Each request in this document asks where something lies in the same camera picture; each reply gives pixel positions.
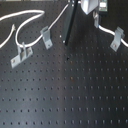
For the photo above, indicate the silver grey gripper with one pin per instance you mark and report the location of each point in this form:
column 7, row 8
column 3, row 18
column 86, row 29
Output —
column 87, row 6

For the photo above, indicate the grey metal cable clip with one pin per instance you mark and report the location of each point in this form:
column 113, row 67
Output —
column 23, row 54
column 45, row 32
column 119, row 34

